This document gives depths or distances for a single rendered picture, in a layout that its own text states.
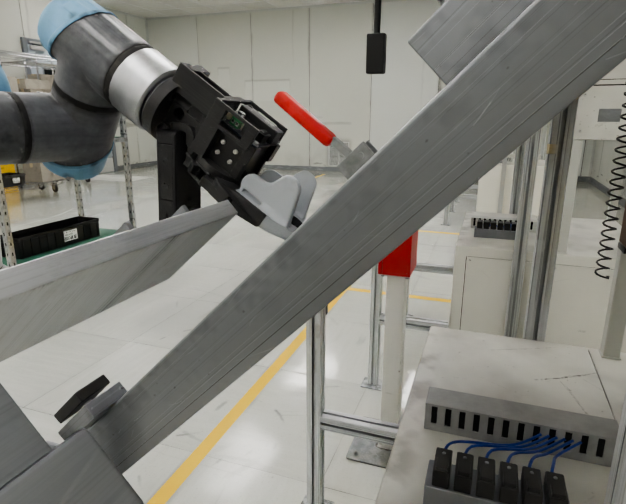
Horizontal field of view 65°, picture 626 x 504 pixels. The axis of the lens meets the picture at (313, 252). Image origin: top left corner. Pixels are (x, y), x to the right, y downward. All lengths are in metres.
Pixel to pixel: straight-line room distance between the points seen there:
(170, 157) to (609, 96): 1.52
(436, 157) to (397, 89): 8.98
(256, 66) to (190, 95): 9.73
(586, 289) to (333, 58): 8.20
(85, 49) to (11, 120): 0.10
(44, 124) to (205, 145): 0.18
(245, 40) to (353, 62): 2.23
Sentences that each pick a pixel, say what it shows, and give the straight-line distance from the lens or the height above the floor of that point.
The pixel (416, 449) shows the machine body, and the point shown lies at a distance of 0.76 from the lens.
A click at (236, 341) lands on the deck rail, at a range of 0.45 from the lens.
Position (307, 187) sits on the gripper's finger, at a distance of 0.51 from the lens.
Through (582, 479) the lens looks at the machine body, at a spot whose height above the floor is 0.62.
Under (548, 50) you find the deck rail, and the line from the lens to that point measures 0.35.
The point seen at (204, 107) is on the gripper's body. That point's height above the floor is 1.09.
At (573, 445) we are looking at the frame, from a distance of 0.79.
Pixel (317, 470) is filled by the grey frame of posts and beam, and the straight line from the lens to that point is 1.45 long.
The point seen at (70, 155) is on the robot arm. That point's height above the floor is 1.04.
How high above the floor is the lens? 1.08
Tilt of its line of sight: 16 degrees down
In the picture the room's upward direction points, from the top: straight up
